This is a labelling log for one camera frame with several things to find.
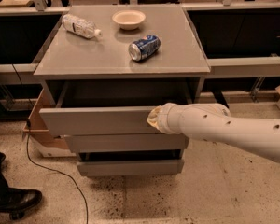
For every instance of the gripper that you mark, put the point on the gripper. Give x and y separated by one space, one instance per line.
166 118

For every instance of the grey top drawer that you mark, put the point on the grey top drawer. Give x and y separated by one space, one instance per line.
93 107

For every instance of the grey drawer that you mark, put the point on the grey drawer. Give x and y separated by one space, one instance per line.
125 142
93 107
108 168

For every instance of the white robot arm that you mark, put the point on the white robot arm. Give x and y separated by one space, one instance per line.
214 123

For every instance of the grey middle drawer front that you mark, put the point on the grey middle drawer front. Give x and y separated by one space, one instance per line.
125 142

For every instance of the grey bottom drawer front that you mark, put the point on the grey bottom drawer front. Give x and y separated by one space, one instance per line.
108 168

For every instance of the grey drawer cabinet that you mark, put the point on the grey drawer cabinet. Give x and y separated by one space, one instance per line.
72 58

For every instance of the blue soda can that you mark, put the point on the blue soda can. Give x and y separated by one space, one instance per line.
143 48

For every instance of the white paper bowl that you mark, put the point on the white paper bowl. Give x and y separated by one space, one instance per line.
129 19

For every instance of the brown cardboard box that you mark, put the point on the brown cardboard box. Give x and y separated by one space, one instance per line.
48 145

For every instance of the clear plastic water bottle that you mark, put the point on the clear plastic water bottle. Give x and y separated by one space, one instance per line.
81 27

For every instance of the black shoe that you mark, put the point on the black shoe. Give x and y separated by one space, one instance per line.
16 202

